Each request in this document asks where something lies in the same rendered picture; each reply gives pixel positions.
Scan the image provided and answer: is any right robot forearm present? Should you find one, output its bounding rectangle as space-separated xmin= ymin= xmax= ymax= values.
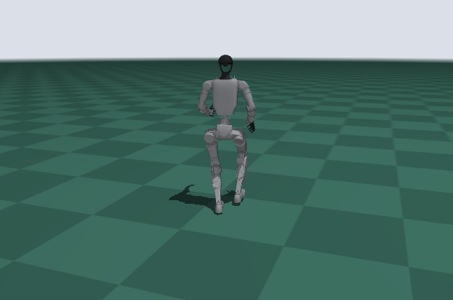
xmin=246 ymin=104 xmax=256 ymax=125

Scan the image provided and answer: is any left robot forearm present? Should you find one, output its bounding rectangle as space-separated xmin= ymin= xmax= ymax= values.
xmin=199 ymin=108 xmax=213 ymax=116

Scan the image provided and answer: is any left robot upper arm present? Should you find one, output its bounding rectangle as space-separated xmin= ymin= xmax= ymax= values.
xmin=197 ymin=80 xmax=213 ymax=111

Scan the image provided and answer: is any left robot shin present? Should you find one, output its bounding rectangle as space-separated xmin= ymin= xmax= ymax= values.
xmin=211 ymin=166 xmax=222 ymax=205

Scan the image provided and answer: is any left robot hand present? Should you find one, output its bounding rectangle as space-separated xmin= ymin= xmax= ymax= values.
xmin=209 ymin=105 xmax=216 ymax=117

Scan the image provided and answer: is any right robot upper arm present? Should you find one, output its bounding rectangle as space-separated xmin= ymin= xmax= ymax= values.
xmin=237 ymin=80 xmax=256 ymax=112

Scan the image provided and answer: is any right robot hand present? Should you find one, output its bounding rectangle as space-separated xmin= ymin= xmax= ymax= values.
xmin=247 ymin=122 xmax=255 ymax=133

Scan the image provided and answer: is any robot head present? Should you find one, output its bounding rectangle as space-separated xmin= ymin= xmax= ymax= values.
xmin=218 ymin=55 xmax=233 ymax=79

